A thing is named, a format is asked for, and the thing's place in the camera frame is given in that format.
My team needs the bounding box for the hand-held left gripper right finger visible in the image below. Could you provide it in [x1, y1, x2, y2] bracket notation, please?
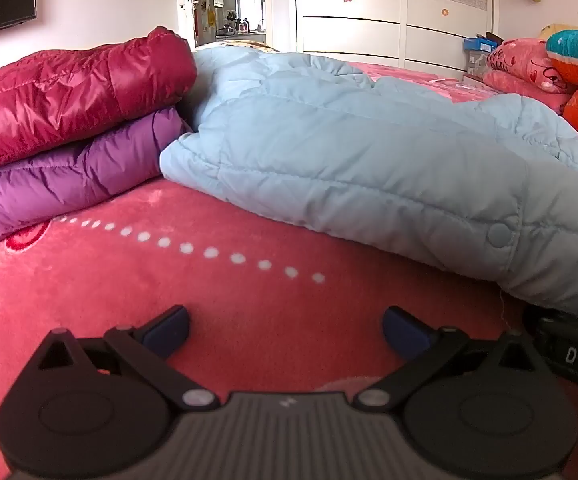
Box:
[354, 306, 545, 413]

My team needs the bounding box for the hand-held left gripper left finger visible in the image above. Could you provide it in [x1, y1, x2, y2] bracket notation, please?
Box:
[36, 305, 220, 413]

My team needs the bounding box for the light blue down jacket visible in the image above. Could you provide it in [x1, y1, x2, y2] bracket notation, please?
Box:
[159, 44, 578, 323]

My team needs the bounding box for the pink printed bed blanket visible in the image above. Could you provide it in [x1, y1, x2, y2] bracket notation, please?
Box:
[0, 57, 578, 480]

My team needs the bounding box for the purple down jacket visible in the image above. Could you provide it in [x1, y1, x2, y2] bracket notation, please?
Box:
[0, 106, 192, 257]

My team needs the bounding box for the red down jacket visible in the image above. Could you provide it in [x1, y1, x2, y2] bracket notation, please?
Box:
[0, 26, 198, 178]

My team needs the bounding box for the pink printed pillow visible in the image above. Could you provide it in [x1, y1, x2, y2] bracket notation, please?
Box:
[482, 70, 576, 113]
[486, 37, 572, 95]

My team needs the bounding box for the blue cardboard box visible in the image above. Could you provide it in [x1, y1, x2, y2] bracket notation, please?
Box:
[462, 36, 501, 80]

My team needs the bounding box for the white wardrobe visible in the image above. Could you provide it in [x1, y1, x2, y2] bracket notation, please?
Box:
[294, 0, 500, 75]

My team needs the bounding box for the white door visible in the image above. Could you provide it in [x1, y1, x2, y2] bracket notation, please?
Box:
[175, 0, 201, 50]

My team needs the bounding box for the yellow plush toy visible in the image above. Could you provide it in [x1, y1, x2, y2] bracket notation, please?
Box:
[540, 23, 578, 42]

